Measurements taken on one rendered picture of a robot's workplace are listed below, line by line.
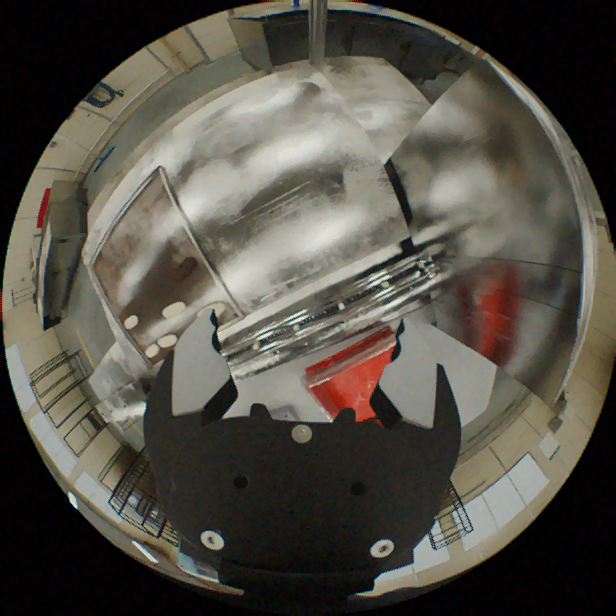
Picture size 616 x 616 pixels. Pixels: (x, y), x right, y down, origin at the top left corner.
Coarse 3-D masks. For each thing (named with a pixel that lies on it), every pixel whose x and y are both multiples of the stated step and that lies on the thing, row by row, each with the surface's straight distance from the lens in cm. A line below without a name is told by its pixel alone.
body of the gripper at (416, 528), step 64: (192, 448) 6; (256, 448) 6; (320, 448) 6; (384, 448) 6; (192, 512) 6; (256, 512) 6; (320, 512) 6; (384, 512) 6; (256, 576) 6; (320, 576) 6
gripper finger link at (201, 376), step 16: (208, 320) 12; (192, 336) 11; (208, 336) 10; (176, 352) 10; (192, 352) 10; (208, 352) 9; (176, 368) 9; (192, 368) 9; (208, 368) 8; (224, 368) 8; (176, 384) 9; (192, 384) 8; (208, 384) 8; (224, 384) 8; (176, 400) 8; (192, 400) 8; (208, 400) 7; (224, 400) 8; (176, 416) 8
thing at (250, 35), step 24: (240, 24) 217; (264, 24) 163; (288, 24) 169; (336, 24) 185; (360, 24) 194; (384, 24) 206; (408, 24) 239; (240, 48) 266; (264, 48) 180; (288, 48) 177; (336, 48) 196; (360, 48) 208; (384, 48) 221; (408, 48) 240; (432, 48) 255; (456, 48) 276; (408, 72) 264; (432, 72) 287
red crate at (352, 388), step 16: (368, 336) 58; (384, 352) 64; (352, 368) 63; (368, 368) 65; (320, 384) 66; (336, 384) 66; (352, 384) 68; (368, 384) 69; (336, 400) 72; (352, 400) 73; (368, 400) 75; (368, 416) 82
